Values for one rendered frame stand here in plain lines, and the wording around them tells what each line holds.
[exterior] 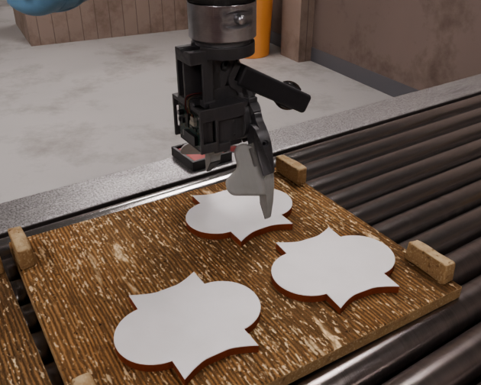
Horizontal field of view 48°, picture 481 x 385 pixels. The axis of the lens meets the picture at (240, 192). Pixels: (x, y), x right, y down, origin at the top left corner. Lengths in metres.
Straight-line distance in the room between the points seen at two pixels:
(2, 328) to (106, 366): 0.12
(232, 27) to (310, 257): 0.27
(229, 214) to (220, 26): 0.25
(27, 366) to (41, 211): 0.32
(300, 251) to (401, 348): 0.16
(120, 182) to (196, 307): 0.36
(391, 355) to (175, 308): 0.22
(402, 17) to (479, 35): 0.65
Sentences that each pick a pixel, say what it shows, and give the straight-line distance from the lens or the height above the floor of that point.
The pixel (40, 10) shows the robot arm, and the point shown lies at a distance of 0.51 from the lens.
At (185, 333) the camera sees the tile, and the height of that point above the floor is 0.95.
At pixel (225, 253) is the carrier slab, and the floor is 0.94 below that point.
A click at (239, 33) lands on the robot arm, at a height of 1.18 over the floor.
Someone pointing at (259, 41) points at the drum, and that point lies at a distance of 4.95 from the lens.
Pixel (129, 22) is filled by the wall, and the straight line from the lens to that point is 5.93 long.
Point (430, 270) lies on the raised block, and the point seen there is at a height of 0.94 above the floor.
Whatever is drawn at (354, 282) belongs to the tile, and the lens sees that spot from 0.60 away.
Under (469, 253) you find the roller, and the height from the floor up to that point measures 0.92.
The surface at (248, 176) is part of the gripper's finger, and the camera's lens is 0.62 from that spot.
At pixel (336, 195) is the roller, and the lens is 0.81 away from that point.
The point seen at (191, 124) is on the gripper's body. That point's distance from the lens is 0.61.
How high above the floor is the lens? 1.32
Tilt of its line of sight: 29 degrees down
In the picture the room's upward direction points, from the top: straight up
